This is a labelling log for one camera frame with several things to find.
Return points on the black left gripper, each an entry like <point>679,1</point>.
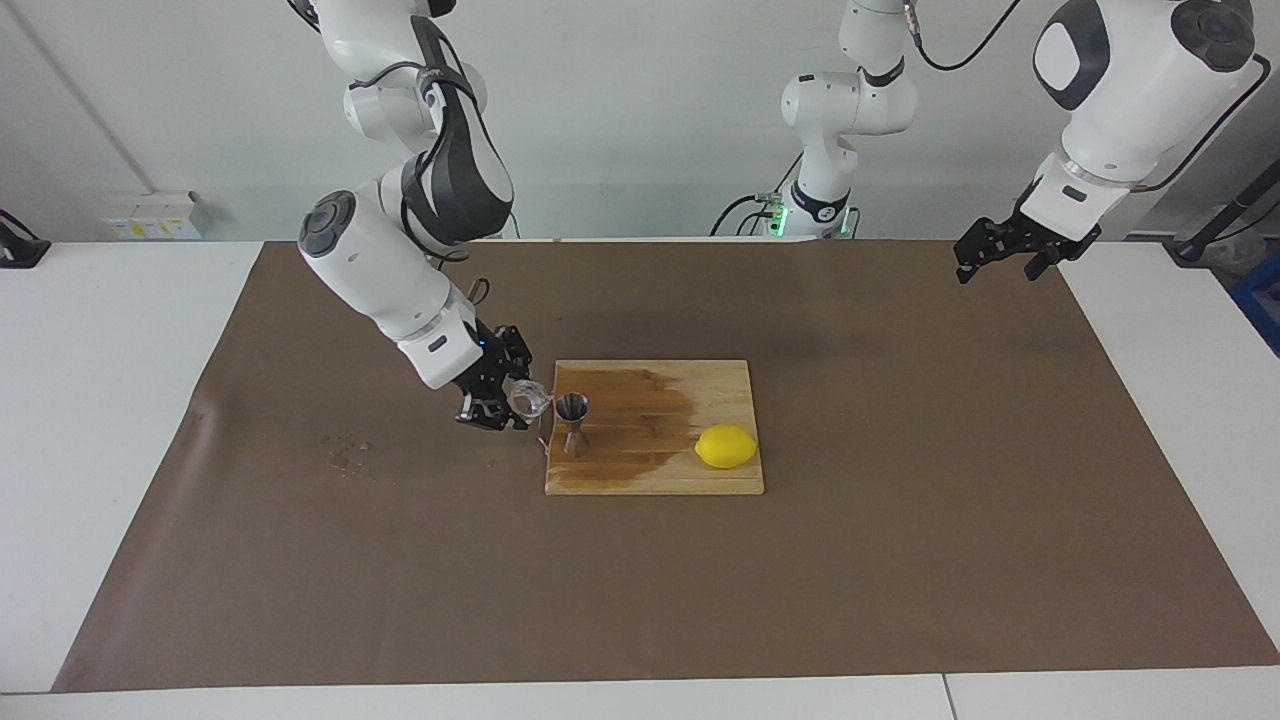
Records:
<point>1050,240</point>

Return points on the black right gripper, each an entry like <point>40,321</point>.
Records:
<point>485,360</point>

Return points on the small clear glass cup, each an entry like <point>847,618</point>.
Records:
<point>530,398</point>

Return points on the steel double jigger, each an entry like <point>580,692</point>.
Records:
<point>573,405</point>

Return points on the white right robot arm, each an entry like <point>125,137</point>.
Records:
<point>370,260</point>

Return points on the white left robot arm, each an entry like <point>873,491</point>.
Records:
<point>1130,90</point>

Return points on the wooden cutting board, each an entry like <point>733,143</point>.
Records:
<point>640,420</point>

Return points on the grey plastic bag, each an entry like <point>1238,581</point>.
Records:
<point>1225,255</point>

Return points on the black stand pole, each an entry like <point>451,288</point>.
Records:
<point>1225,215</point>

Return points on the brown paper table mat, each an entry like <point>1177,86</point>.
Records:
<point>400,580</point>

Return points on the yellow lemon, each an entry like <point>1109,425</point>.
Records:
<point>726,446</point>

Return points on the black table clamp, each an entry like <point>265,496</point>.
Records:
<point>20,250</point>

